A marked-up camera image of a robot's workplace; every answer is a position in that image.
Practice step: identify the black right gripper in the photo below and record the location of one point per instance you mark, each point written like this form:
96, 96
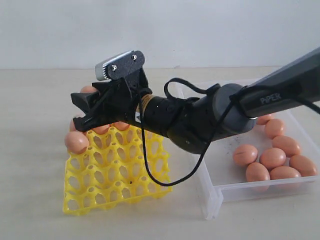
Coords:
114, 100

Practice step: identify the brown egg placed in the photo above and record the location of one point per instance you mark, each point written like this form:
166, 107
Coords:
121, 126
72, 126
101, 129

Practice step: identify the brown egg cluster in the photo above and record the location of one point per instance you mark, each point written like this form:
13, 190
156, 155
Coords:
76, 142

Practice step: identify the brown egg with line mark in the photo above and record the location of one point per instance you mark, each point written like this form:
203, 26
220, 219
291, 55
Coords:
245, 154

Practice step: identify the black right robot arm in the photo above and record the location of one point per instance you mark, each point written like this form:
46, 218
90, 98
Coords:
230, 109

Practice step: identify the yellow plastic egg tray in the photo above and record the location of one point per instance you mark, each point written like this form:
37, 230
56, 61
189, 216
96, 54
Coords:
109, 172

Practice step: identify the clear plastic bin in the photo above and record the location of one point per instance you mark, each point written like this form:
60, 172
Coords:
219, 180

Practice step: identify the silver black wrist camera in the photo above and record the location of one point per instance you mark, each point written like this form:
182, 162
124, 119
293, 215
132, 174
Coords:
119, 66

